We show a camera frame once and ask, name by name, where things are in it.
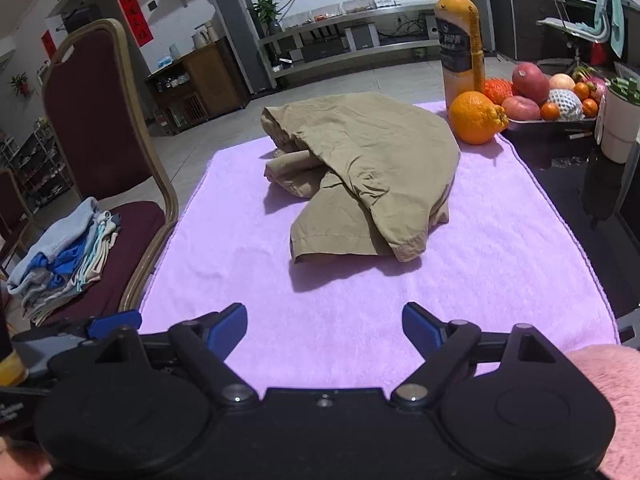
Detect grey floor speaker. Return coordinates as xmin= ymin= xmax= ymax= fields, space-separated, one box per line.
xmin=446 ymin=0 xmax=497 ymax=55
xmin=215 ymin=0 xmax=277 ymax=97

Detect white cup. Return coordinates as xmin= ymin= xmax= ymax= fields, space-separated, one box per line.
xmin=594 ymin=76 xmax=640 ymax=164

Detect maroon chair with gold frame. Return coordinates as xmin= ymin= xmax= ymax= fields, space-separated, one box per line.
xmin=40 ymin=18 xmax=180 ymax=331

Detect stack of folded clothes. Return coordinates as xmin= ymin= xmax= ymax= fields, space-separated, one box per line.
xmin=6 ymin=196 xmax=122 ymax=326

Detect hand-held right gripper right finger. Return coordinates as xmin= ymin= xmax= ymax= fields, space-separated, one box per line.
xmin=390 ymin=302 xmax=567 ymax=407

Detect orange net bag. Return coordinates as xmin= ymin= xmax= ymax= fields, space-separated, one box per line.
xmin=482 ymin=77 xmax=516 ymax=106

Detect pink apple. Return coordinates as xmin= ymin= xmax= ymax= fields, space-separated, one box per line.
xmin=501 ymin=95 xmax=542 ymax=122

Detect dark sideboard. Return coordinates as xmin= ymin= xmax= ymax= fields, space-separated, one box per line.
xmin=489 ymin=0 xmax=617 ymax=63

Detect orange juice bottle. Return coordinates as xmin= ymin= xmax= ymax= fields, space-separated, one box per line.
xmin=434 ymin=0 xmax=486 ymax=108

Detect red apple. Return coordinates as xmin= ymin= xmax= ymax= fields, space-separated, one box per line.
xmin=511 ymin=61 xmax=551 ymax=106

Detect green potted plant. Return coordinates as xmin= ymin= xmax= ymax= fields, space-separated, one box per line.
xmin=251 ymin=0 xmax=284 ymax=36

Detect metal storage rack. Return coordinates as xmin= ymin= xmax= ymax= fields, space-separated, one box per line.
xmin=0 ymin=119 xmax=72 ymax=217

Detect metal fruit tray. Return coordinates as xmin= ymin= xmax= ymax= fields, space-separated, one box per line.
xmin=500 ymin=117 xmax=601 ymax=142

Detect teal office chair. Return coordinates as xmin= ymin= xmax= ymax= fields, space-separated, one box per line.
xmin=536 ymin=0 xmax=627 ymax=67

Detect long red wall banner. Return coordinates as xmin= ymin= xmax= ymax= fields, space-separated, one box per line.
xmin=104 ymin=0 xmax=154 ymax=49

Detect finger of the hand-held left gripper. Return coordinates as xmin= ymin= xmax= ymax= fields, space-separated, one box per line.
xmin=86 ymin=310 xmax=144 ymax=340

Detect wooden cabinet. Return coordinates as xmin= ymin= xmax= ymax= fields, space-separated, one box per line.
xmin=146 ymin=37 xmax=251 ymax=134

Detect pink towel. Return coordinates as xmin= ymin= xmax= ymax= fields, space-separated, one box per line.
xmin=139 ymin=101 xmax=621 ymax=396

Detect khaki pants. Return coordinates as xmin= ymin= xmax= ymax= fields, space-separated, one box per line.
xmin=261 ymin=91 xmax=462 ymax=265

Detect person's right forearm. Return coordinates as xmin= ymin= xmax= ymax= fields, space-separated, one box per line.
xmin=565 ymin=344 xmax=640 ymax=480

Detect large bumpy orange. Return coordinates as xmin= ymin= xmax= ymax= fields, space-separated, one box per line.
xmin=448 ymin=90 xmax=510 ymax=145

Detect person's left hand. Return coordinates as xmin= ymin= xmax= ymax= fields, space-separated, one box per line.
xmin=0 ymin=439 xmax=52 ymax=480

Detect fruit in white foam net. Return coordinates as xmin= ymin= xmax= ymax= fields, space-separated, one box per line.
xmin=547 ymin=88 xmax=585 ymax=122

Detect grey tv stand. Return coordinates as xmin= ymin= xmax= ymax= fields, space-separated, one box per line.
xmin=257 ymin=2 xmax=446 ymax=79

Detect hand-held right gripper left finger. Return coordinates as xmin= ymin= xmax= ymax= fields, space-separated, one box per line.
xmin=92 ymin=302 xmax=261 ymax=407

